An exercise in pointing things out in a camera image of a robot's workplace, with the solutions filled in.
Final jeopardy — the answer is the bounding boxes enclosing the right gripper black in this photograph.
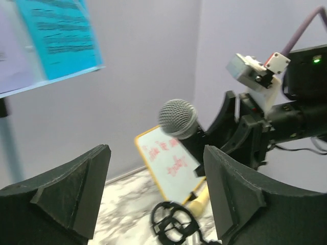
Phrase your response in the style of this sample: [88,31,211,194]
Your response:
[206,91,305,170]

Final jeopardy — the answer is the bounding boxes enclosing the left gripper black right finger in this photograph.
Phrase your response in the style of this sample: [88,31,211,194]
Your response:
[204,145,326,244]

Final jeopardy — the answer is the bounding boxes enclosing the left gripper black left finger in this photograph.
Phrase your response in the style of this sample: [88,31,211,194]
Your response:
[1,144,111,244]

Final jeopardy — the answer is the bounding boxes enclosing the cream toy microphone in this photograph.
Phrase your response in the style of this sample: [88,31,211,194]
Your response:
[187,185,209,218]

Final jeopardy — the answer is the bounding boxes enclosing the black studio microphone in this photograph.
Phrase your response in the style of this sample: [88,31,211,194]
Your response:
[158,99,209,177]

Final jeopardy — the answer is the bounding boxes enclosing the light blue music stand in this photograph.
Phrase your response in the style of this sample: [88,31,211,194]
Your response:
[8,70,106,179]

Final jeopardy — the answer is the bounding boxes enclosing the black tripod with shock mount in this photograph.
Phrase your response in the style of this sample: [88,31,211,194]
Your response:
[150,201,222,244]

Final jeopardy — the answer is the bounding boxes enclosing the lilac sheet music page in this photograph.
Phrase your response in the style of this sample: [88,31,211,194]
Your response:
[1,7,34,93]

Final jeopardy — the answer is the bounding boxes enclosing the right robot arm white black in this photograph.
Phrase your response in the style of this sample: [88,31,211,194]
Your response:
[201,51,326,169]

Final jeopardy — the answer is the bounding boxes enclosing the cyan sheet music page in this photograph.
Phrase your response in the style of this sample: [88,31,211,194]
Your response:
[16,1,103,80]

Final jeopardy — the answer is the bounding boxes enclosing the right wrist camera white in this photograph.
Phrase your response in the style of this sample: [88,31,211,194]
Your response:
[226,53,291,117]

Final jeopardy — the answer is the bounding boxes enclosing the whiteboard with yellow frame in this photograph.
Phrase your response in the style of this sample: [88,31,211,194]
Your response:
[134,126,204,205]

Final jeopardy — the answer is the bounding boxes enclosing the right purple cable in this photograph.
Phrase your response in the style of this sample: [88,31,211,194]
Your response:
[281,5,327,57]

